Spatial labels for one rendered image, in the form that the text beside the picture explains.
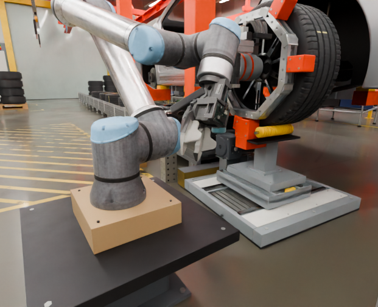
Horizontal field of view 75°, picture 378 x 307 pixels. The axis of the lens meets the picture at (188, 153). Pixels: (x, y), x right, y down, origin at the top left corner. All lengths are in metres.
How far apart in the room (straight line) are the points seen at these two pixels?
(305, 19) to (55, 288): 1.37
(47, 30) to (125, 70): 13.27
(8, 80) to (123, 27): 8.57
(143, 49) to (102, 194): 0.45
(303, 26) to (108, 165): 1.04
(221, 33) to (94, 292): 0.70
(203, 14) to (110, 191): 1.39
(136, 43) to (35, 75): 13.35
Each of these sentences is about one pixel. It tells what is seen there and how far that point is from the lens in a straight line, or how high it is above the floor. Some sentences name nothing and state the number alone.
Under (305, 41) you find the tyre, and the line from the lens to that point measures 1.33.
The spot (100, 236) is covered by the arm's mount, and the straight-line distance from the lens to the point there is 0.78.
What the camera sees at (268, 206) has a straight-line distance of 1.47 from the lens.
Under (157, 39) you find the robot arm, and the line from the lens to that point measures 0.67.
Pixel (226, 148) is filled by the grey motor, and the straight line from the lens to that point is 1.79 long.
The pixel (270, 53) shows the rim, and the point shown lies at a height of 0.92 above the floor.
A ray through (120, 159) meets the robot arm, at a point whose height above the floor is 0.54.
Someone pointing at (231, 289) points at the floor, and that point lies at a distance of 1.11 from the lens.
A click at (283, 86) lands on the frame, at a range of 1.27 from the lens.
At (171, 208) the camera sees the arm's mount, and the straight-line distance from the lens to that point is 0.85.
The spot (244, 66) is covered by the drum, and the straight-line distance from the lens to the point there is 1.36.
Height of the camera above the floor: 0.77
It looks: 16 degrees down
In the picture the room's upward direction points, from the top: straight up
